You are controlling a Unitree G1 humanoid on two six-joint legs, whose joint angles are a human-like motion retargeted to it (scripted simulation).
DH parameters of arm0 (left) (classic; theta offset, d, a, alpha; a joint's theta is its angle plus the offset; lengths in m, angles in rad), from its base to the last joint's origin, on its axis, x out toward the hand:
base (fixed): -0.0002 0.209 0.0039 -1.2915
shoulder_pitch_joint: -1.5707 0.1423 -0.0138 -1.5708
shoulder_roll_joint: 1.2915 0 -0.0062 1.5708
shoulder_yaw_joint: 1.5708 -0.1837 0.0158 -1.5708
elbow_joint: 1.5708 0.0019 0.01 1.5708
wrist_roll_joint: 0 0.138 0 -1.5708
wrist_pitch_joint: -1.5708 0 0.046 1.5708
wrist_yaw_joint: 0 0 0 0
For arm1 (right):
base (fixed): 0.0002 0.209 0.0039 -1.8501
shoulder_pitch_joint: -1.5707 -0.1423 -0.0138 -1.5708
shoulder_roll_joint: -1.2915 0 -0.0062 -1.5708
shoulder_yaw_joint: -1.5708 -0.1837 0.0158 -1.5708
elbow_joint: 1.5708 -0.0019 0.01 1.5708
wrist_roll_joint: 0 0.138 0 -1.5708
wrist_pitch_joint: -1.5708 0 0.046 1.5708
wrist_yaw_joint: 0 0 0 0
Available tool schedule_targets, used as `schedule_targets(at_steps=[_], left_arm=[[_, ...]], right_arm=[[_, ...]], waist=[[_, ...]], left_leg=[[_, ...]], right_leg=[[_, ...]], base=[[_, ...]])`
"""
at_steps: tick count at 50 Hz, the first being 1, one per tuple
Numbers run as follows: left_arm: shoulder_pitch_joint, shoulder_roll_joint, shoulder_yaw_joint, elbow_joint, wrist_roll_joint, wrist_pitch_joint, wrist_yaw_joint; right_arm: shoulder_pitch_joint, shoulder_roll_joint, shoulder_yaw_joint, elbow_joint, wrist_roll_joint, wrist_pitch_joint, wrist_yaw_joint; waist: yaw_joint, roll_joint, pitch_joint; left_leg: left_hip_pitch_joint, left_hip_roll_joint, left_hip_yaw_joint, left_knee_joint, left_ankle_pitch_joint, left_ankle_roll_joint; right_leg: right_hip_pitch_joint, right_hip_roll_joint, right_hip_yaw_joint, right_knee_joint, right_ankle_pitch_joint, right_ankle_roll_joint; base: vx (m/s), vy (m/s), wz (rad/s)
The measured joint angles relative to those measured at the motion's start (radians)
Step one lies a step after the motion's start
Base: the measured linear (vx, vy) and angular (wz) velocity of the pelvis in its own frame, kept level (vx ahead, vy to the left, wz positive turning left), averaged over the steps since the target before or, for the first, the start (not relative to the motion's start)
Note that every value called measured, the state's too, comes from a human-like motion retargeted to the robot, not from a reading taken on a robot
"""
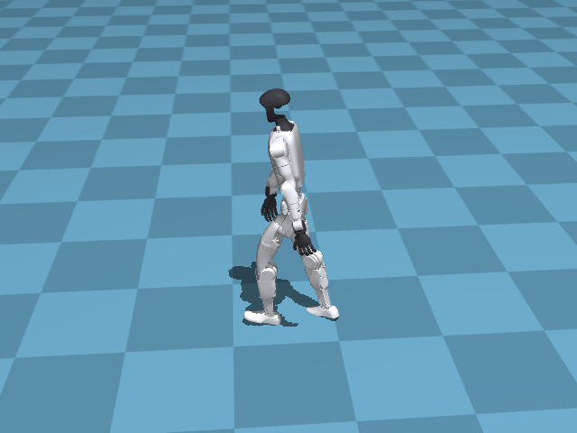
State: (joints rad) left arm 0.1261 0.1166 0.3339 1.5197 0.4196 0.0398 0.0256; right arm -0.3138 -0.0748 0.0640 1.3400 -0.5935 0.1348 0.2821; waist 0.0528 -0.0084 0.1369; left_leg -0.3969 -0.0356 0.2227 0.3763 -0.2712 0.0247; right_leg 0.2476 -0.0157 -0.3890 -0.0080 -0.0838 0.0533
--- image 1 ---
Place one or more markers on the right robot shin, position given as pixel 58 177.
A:
pixel 319 282

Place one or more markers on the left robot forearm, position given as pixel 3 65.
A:
pixel 292 201

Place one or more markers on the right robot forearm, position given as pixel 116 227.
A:
pixel 272 182

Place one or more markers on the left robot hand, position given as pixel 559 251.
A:
pixel 302 240

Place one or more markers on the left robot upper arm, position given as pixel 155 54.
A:
pixel 279 152

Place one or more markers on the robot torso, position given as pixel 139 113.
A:
pixel 295 155

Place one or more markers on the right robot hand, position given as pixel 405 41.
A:
pixel 269 204

